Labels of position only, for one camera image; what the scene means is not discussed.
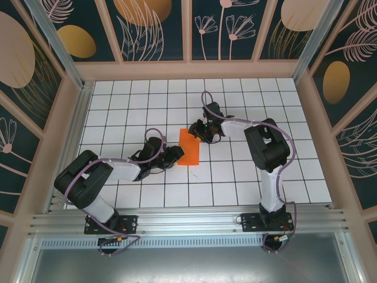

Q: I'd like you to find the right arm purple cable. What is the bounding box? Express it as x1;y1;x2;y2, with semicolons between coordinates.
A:
201;90;297;254

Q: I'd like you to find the grey metal sheet shelf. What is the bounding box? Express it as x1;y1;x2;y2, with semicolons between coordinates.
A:
17;232;362;283

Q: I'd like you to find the orange paper sheet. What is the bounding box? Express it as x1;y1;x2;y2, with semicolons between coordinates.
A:
177;128;201;167

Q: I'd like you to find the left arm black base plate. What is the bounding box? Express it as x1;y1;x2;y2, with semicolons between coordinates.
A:
84;214;138;235

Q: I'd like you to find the aluminium side rail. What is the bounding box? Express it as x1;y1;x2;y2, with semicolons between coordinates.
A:
45;82;95;213

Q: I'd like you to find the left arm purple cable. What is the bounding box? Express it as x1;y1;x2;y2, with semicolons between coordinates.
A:
64;128;168;257

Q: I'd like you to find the long aluminium mounting rail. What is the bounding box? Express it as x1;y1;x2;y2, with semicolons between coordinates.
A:
28;208;350;236

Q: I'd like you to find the aluminium frame leg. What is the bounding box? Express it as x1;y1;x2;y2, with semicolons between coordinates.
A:
16;237;44;283
335;232;363;283

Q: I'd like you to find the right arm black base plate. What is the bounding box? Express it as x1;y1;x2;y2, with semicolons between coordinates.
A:
240;212;295;233

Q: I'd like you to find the slotted grey cable duct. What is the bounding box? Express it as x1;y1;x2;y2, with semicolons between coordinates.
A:
41;238;266;248

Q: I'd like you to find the aluminium corner post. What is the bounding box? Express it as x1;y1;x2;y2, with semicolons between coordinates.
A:
23;0;89;91
290;0;345;82

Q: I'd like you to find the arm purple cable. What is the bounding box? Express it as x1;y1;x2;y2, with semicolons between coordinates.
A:
64;128;168;257
201;90;297;254

